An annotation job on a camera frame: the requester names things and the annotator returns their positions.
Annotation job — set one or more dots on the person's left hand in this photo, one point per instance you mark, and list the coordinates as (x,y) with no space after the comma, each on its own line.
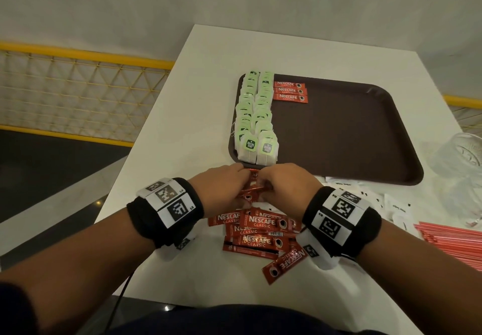
(218,191)

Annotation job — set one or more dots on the person's right hand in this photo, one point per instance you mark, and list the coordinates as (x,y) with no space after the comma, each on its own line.
(290,191)

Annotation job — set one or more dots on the pile of red Nescafe sachets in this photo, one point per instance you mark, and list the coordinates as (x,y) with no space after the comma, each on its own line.
(256,233)

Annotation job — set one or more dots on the brown tray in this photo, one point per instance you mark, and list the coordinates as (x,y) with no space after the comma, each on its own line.
(346,135)

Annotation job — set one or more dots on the pile of white sugar sachets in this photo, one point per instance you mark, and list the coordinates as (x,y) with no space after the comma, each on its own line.
(391,204)

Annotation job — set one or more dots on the pile of red stirrer sticks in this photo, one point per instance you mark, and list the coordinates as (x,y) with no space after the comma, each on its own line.
(452,244)

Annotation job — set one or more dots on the person's left forearm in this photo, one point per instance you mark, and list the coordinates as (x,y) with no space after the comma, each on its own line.
(67,270)

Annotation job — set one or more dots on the person's right forearm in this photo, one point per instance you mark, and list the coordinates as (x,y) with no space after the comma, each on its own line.
(425,274)

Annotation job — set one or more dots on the person's dark shirt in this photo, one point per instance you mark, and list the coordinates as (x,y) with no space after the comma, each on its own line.
(244,321)

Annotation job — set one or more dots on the person's dark sleeve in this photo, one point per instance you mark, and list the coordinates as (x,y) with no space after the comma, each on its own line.
(15,312)

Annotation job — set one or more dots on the black left wristband with markers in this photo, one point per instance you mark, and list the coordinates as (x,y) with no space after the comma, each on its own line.
(165,214)

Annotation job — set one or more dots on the black wristband with markers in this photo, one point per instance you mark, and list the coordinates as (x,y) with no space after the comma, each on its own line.
(165,214)
(342,221)

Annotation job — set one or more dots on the black right wristband with markers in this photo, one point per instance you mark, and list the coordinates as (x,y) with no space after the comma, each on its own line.
(342,221)

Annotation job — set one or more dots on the black glossy furniture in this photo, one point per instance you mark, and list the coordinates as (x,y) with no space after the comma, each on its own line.
(131,316)

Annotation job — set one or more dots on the yellow mesh railing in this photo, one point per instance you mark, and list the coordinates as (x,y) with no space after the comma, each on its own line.
(463,102)
(75,93)

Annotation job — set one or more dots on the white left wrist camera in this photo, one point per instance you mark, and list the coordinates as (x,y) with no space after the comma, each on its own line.
(180,246)

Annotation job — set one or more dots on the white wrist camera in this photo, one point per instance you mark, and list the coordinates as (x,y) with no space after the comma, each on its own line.
(180,246)
(314,253)

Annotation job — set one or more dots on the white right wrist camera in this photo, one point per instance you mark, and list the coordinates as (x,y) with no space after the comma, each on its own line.
(314,253)

